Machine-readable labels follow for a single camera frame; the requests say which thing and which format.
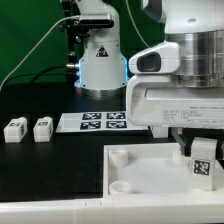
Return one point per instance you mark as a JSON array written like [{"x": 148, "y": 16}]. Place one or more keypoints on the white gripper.
[{"x": 158, "y": 100}]

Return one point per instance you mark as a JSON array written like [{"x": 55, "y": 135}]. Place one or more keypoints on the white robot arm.
[{"x": 179, "y": 83}]

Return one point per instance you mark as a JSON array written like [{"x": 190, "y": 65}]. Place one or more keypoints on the white L-shaped fence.
[{"x": 189, "y": 208}]

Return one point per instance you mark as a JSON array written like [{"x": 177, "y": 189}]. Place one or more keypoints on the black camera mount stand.
[{"x": 75, "y": 33}]

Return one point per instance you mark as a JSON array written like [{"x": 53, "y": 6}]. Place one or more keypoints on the white square tabletop part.
[{"x": 156, "y": 169}]

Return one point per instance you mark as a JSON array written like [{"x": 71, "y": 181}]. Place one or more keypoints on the white sheet with markers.
[{"x": 95, "y": 121}]

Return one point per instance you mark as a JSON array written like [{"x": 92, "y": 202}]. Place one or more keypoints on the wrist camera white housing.
[{"x": 163, "y": 58}]

